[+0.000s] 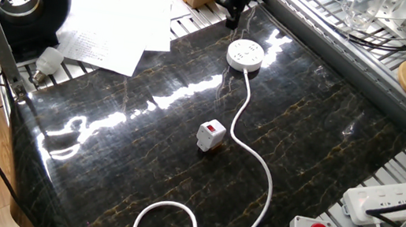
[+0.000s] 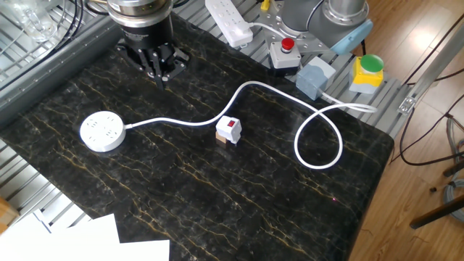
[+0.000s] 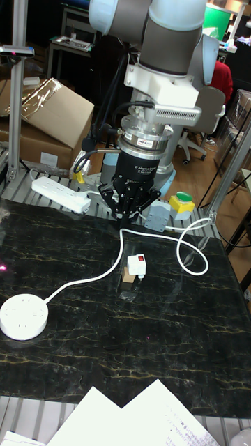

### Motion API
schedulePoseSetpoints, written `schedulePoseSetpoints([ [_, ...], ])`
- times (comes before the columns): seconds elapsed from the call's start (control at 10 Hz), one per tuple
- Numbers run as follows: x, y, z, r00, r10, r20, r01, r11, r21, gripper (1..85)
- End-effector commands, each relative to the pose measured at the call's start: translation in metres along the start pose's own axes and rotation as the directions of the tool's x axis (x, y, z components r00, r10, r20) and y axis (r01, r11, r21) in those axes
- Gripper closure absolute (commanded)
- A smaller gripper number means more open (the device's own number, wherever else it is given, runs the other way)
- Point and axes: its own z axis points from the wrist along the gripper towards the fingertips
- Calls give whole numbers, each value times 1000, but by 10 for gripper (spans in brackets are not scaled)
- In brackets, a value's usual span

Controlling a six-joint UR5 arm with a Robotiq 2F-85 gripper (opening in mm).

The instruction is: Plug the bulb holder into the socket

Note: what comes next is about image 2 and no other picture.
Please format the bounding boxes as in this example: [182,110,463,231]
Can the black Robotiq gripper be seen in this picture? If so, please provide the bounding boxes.
[116,20,190,90]

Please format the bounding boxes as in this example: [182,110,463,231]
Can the white bulb holder red switch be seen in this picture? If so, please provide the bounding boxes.
[215,115,243,145]

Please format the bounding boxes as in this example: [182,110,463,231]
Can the round white power socket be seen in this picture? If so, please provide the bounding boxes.
[79,110,128,153]

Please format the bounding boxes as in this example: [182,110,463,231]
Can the white power strip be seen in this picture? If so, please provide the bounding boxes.
[204,0,254,49]

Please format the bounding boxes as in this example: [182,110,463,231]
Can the grey box red button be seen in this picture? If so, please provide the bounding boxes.
[268,37,302,77]

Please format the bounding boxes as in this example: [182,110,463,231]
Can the clear glass cup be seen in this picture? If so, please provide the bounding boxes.
[0,0,59,43]

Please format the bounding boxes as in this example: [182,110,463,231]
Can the blue-grey junction box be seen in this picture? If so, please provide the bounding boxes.
[295,56,337,102]

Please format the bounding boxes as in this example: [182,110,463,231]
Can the printed white paper sheet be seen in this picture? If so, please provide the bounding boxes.
[117,239,170,261]

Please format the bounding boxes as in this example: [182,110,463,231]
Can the yellow box green button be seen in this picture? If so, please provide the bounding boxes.
[348,54,385,95]

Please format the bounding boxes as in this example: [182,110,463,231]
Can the dark furniture leg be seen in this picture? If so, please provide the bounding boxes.
[409,194,464,230]

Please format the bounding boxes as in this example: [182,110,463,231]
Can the black cable on rack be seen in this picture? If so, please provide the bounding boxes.
[46,0,86,55]

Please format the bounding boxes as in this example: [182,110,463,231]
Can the white round socket cable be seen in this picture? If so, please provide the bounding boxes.
[125,80,378,170]

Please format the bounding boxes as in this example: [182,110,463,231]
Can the white plug cable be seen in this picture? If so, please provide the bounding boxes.
[249,21,289,40]

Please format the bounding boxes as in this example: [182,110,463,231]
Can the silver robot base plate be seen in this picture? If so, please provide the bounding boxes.
[259,7,341,55]

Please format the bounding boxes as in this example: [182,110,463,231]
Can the aluminium frame bar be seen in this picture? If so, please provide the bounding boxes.
[397,21,464,116]

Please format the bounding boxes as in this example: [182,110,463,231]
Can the black floor cable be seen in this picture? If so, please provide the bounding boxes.
[389,92,464,167]

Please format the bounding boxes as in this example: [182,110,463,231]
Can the grey cable bundle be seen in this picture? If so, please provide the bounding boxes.
[442,115,464,223]

